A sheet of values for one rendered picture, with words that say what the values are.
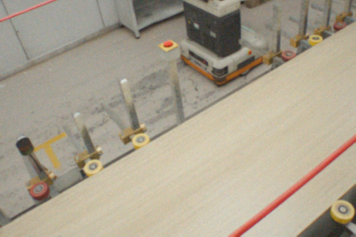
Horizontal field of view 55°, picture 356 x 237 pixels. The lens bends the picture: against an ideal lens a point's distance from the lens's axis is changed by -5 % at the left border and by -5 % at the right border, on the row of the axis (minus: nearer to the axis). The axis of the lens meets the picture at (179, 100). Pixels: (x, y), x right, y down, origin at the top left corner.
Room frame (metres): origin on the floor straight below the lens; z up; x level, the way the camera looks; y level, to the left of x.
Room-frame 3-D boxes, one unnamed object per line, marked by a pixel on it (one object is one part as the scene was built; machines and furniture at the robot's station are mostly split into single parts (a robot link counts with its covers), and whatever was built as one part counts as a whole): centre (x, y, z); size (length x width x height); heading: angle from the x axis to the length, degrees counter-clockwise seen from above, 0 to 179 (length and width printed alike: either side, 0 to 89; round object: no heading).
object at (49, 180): (1.06, 0.69, 0.85); 0.14 x 0.06 x 0.05; 119
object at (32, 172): (1.15, 0.76, 0.84); 0.43 x 0.03 x 0.04; 29
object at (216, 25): (2.93, -0.44, 0.59); 0.55 x 0.34 x 0.83; 29
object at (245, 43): (1.84, -0.57, 0.82); 0.43 x 0.03 x 0.04; 29
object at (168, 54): (1.44, 0.01, 1.18); 0.07 x 0.07 x 0.08; 29
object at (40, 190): (0.97, 0.66, 0.85); 0.08 x 0.08 x 0.11
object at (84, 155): (1.18, 0.47, 0.84); 0.14 x 0.06 x 0.05; 119
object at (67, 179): (1.11, 0.66, 0.75); 0.26 x 0.01 x 0.10; 119
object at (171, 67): (1.44, 0.01, 0.93); 0.05 x 0.05 x 0.45; 29
